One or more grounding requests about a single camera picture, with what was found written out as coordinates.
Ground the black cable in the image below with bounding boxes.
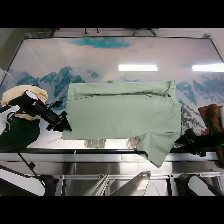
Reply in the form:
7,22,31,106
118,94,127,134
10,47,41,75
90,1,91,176
15,151,47,188

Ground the brown garment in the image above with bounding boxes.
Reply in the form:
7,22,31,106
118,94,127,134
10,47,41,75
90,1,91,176
197,103,224,168

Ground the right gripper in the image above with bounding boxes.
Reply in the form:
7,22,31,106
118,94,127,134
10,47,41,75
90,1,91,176
174,127,198,148

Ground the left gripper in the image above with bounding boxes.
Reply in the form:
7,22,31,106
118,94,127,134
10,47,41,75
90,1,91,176
45,111,73,133

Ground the cream garment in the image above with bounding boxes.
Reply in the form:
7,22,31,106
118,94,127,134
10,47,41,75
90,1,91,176
1,84,50,122

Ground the pale green shirt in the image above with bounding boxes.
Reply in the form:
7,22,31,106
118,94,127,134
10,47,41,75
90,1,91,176
61,79,183,169

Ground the dark green garment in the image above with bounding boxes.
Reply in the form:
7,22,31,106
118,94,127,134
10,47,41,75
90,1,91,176
0,113,42,150

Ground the silver frame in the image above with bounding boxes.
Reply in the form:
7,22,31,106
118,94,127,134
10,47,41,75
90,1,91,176
0,27,224,197

